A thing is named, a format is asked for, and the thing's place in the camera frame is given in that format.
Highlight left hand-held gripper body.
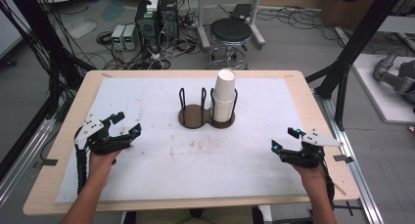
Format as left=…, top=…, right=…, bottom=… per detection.
left=73, top=114, right=133, bottom=156

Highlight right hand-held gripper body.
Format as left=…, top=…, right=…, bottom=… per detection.
left=279, top=129, right=344, bottom=169

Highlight person's right hand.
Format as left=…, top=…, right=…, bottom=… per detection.
left=292, top=163, right=328, bottom=186

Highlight person's left hand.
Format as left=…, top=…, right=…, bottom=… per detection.
left=89, top=149, right=122, bottom=187

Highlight black tape strip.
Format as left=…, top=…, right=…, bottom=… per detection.
left=333, top=154, right=354, bottom=164
left=32, top=157, right=60, bottom=169

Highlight light wooden table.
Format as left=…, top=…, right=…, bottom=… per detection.
left=23, top=69, right=362, bottom=216

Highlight white paper cup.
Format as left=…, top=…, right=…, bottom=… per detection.
left=211, top=98, right=236, bottom=123
left=214, top=68, right=237, bottom=104

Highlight white table mat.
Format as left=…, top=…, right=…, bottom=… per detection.
left=55, top=76, right=308, bottom=204

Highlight grey power supply unit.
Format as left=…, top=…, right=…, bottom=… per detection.
left=111, top=23, right=127, bottom=51
left=123, top=23, right=140, bottom=52

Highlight white platform board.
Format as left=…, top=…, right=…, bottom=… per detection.
left=351, top=53, right=415, bottom=125

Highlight black computer tower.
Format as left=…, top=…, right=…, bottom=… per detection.
left=159, top=0, right=180, bottom=40
left=134, top=0, right=161, bottom=53

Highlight person's legs in khaki trousers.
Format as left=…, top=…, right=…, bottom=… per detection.
left=134, top=206, right=256, bottom=224

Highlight white stand legs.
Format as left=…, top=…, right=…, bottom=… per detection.
left=195, top=0, right=266, bottom=51

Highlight black round stool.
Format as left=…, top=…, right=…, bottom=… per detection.
left=206, top=18, right=254, bottom=70

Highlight cardboard box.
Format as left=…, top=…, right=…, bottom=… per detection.
left=320, top=0, right=415, bottom=30

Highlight black cable chain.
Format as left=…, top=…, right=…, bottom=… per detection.
left=74, top=142, right=90, bottom=196

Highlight black cable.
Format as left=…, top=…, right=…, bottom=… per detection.
left=321, top=160, right=336, bottom=209

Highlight aluminium rail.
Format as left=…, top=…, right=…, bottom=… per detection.
left=0, top=116, right=57, bottom=208
left=313, top=89, right=386, bottom=224

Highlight dark wooden wire cup holder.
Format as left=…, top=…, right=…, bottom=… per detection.
left=177, top=86, right=239, bottom=130

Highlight tangle of floor cables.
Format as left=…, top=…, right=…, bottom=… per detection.
left=77, top=8, right=209, bottom=71

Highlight black metal frame stand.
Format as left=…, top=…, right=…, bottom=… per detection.
left=0, top=0, right=96, bottom=181
left=304, top=0, right=410, bottom=131

